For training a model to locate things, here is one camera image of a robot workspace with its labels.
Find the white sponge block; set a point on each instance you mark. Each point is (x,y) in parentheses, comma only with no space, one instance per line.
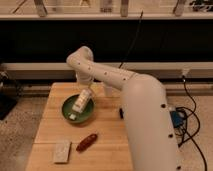
(61,151)

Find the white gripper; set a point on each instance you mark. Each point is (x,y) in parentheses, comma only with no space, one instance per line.
(84,80)

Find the blue box on floor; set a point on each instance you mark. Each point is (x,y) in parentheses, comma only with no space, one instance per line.
(177,120)

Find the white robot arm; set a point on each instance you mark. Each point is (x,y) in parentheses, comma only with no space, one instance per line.
(151,137)

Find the wooden table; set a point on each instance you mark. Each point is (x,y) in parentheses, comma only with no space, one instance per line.
(109,152)

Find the white plastic bottle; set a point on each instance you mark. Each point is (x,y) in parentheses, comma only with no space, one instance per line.
(80,103)

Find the translucent plastic cup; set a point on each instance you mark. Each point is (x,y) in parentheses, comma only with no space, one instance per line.
(108,90)

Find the dark equipment at left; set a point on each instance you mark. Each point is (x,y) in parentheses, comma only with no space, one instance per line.
(7,103)

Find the red sausage toy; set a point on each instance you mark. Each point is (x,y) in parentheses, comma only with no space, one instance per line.
(86,142)

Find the green ceramic bowl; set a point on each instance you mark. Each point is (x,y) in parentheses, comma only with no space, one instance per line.
(80,118)

